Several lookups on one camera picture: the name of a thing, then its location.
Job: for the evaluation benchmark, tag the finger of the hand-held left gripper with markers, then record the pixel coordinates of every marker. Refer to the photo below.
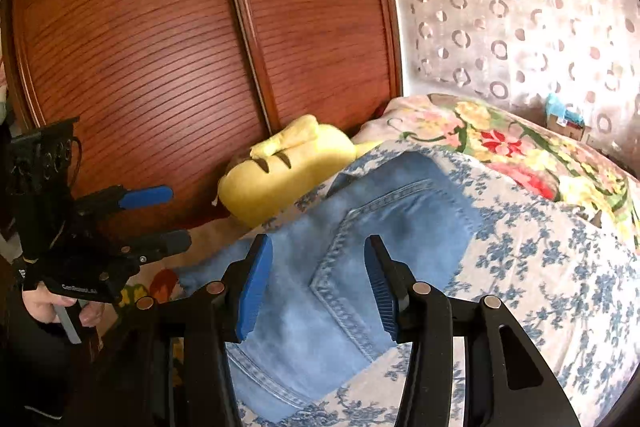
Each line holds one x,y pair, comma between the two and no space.
145,197
170,242

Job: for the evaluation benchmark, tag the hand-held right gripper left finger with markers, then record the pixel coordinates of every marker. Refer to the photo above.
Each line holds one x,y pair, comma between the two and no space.
252,297

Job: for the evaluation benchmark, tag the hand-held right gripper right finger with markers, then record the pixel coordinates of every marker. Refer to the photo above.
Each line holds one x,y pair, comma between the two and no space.
385,297

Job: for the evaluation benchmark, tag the blue denim pants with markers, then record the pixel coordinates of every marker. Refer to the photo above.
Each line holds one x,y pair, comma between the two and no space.
400,217

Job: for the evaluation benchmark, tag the person's left hand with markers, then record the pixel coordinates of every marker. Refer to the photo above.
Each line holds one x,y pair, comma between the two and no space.
42,307

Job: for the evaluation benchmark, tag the white blue floral bed sheet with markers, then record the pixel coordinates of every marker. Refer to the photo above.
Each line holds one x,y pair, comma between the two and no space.
525,267

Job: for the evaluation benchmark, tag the yellow plush pillow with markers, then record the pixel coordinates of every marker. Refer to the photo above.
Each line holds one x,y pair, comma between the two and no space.
310,157

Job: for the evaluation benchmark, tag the wooden slatted wardrobe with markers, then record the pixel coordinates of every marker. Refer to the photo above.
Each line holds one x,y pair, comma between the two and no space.
150,32

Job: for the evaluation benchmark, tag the colourful floral blanket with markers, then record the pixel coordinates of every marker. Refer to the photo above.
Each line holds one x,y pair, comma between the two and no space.
500,137

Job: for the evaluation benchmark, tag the small cardboard box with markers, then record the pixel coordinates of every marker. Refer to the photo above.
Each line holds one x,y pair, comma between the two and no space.
562,125

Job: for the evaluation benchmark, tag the circle patterned curtain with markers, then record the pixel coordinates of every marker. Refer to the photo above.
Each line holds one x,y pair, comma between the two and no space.
500,7

